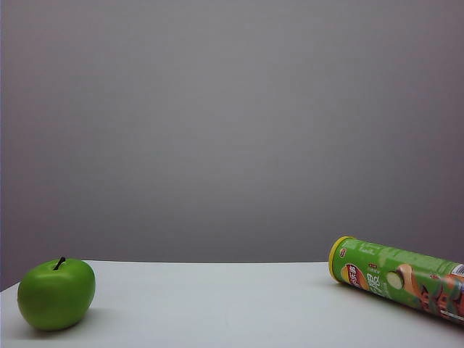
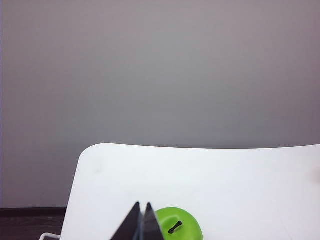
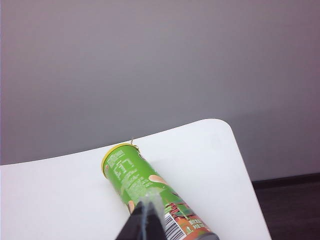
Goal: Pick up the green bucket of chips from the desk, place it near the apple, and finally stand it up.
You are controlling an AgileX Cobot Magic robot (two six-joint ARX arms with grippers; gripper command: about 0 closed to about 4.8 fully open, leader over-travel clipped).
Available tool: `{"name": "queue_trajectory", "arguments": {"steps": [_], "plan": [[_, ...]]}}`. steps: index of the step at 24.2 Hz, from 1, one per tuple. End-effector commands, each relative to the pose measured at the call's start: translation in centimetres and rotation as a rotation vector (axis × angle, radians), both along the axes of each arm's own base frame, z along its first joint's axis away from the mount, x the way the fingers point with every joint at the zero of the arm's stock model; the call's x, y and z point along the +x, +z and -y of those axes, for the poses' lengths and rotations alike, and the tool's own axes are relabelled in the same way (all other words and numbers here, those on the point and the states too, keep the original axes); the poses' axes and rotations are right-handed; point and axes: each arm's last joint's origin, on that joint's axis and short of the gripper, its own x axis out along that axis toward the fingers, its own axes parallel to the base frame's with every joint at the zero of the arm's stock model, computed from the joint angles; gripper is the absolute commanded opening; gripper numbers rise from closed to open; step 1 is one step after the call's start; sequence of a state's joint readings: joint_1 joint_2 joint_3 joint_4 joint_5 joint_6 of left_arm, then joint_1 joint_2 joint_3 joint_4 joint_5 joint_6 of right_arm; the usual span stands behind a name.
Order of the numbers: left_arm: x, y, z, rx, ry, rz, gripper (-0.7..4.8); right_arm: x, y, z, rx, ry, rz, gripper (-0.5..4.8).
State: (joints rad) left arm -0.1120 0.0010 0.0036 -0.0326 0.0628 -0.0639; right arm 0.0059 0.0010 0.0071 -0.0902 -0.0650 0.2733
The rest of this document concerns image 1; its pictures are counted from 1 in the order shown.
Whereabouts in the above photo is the green apple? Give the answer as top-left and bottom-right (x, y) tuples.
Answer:
(17, 256), (96, 332)

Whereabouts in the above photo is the green chips can yellow lid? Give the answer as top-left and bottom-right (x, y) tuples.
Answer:
(328, 236), (464, 326)

